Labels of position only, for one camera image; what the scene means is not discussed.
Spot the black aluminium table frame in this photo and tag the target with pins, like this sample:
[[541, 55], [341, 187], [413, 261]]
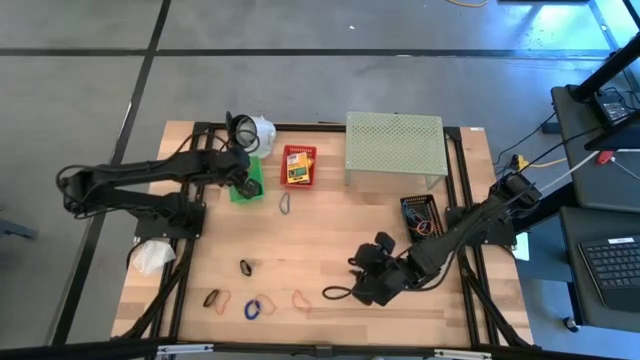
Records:
[[250, 351]]

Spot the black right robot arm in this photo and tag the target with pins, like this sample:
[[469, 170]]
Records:
[[465, 230]]

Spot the black keyboard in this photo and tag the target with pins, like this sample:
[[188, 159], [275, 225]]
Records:
[[612, 267]]

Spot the white plastic bag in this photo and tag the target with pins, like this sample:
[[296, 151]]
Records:
[[150, 257]]

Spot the black silicone wristband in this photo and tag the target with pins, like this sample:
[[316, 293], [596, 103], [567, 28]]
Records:
[[205, 303], [245, 264]]

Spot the black plastic basket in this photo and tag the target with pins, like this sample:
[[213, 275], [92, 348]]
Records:
[[432, 205]]

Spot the white paper sheet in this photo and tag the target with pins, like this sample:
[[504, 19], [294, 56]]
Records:
[[522, 247]]

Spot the yellow plug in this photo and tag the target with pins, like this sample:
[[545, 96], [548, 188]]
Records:
[[521, 162]]

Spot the black side desk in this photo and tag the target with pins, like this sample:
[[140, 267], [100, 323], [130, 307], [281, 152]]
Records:
[[572, 115]]

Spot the green plastic basket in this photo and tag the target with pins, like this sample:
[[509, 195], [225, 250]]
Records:
[[235, 197]]

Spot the red plastic basket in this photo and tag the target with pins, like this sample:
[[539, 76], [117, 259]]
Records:
[[285, 167]]

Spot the blue silicone wristband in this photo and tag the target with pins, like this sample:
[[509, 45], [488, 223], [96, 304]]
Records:
[[407, 215], [284, 213]]

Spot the black power adapter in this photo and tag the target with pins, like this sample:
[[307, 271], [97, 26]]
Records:
[[612, 111]]

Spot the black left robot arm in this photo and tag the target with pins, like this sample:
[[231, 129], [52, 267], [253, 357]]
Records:
[[150, 167]]

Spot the black diagonal pole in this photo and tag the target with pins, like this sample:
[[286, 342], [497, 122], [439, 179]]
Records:
[[607, 67]]

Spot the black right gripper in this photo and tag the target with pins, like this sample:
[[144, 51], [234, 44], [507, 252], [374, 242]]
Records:
[[385, 272]]

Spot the green perforated metal shelf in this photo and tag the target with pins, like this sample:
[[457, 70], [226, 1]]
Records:
[[395, 142]]

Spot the black caster wheel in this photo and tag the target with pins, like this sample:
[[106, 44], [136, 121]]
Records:
[[571, 325]]

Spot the grey chair base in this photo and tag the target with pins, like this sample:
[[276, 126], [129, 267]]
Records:
[[15, 230]]

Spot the small black floor box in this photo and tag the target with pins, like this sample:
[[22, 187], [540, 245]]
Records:
[[551, 127]]

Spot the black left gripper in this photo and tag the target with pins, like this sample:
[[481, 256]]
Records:
[[235, 170]]

